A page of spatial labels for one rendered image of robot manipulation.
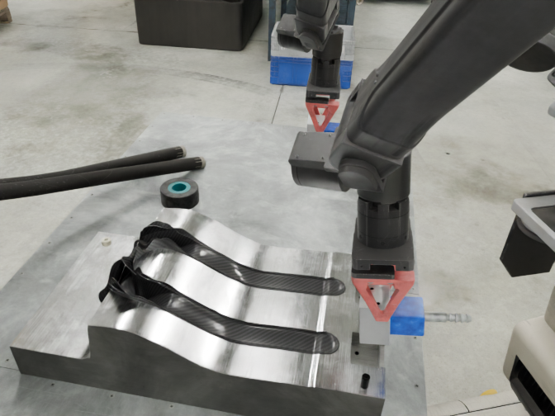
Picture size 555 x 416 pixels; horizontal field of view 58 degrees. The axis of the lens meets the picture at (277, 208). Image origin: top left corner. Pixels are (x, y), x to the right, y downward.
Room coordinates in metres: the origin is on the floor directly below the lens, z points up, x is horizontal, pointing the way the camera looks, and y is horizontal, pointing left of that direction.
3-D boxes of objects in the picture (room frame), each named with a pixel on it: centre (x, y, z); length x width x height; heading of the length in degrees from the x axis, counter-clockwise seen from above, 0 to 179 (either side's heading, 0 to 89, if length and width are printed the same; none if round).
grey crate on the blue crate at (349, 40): (3.79, -0.22, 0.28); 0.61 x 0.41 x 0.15; 84
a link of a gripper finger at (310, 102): (0.97, -0.08, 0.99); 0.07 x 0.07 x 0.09; 85
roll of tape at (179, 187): (0.89, 0.21, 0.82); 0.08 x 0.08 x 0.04
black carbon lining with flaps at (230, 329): (0.52, 0.07, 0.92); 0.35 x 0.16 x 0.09; 81
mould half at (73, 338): (0.53, 0.09, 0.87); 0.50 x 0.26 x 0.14; 81
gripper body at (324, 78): (0.98, -0.08, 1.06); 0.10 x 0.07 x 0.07; 175
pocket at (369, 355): (0.44, -0.13, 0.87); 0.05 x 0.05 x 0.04; 81
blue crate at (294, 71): (3.79, -0.22, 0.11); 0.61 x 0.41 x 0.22; 84
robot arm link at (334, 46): (0.99, -0.08, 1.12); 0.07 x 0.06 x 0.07; 59
